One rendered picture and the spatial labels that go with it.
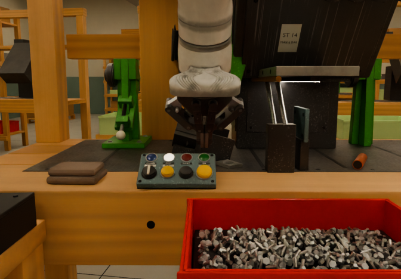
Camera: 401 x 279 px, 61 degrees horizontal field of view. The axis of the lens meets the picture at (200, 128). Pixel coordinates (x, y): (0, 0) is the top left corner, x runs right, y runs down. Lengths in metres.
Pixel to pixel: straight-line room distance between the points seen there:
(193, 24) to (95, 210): 0.40
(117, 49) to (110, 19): 10.68
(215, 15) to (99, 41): 0.98
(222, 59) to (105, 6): 11.73
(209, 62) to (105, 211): 0.36
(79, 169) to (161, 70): 0.61
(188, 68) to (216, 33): 0.06
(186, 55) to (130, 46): 0.89
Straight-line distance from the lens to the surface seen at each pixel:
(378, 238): 0.59
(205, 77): 0.44
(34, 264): 0.71
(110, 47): 1.36
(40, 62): 1.34
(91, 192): 0.68
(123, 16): 11.88
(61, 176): 0.73
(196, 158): 0.68
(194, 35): 0.44
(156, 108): 1.23
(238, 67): 0.86
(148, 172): 0.65
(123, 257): 0.71
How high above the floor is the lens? 1.10
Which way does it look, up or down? 8 degrees down
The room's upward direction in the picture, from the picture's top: straight up
